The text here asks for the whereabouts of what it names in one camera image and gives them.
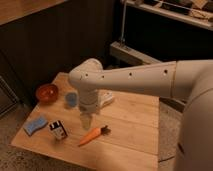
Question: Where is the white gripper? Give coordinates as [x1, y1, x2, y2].
[78, 90, 99, 130]

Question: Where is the red bowl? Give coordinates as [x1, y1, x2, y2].
[35, 84, 59, 103]

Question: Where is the small black white carton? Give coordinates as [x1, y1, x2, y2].
[49, 120, 67, 140]

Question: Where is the blue sponge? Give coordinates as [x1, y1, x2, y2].
[23, 116, 48, 136]

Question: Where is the orange carrot pepper toy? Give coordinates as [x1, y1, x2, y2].
[79, 126, 111, 146]

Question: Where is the white rectangular box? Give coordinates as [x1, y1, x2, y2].
[100, 92, 115, 107]

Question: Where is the metal shelf frame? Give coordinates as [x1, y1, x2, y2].
[110, 0, 213, 65]

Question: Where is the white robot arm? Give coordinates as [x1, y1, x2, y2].
[68, 58, 213, 171]

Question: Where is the blue ceramic cup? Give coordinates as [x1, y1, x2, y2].
[65, 92, 77, 107]

